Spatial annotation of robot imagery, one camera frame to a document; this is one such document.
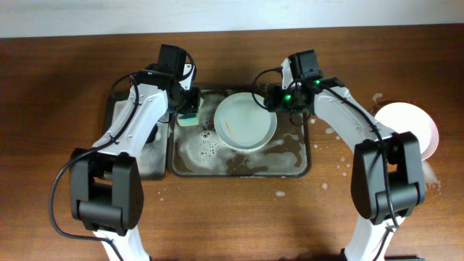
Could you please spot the pale blue plate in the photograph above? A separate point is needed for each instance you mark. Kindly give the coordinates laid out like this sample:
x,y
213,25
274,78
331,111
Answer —
x,y
241,123

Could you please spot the pinkish white plate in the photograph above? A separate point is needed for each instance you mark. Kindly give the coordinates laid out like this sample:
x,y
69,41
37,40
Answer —
x,y
403,117

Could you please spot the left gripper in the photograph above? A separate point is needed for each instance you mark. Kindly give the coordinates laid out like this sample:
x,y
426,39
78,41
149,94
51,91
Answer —
x,y
195,101

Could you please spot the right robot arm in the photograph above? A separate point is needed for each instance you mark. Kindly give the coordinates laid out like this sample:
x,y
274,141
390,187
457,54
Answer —
x,y
387,181

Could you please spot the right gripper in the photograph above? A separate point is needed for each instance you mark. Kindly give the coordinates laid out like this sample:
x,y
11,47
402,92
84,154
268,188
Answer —
x,y
272,98

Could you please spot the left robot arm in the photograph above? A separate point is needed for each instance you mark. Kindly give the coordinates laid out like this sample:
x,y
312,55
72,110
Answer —
x,y
105,184

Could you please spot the small black soapy tray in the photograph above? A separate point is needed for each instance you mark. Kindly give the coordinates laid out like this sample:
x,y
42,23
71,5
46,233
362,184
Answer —
x,y
152,162

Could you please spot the green yellow sponge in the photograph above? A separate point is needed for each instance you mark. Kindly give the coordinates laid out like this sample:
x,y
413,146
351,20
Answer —
x,y
188,119

